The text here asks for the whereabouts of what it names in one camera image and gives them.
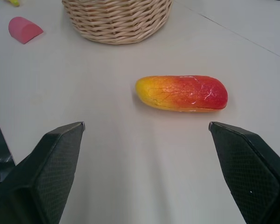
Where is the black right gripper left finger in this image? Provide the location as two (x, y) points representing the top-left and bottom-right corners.
(0, 121), (85, 224)

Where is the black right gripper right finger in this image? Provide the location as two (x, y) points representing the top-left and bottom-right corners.
(208, 121), (280, 224)

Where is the pink half-round block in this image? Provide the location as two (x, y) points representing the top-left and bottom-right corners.
(8, 16), (44, 45)

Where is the woven wicker basket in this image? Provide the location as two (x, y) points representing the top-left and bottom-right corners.
(61, 0), (173, 45)

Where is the red yellow toy mango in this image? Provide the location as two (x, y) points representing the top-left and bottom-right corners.
(135, 75), (229, 113)

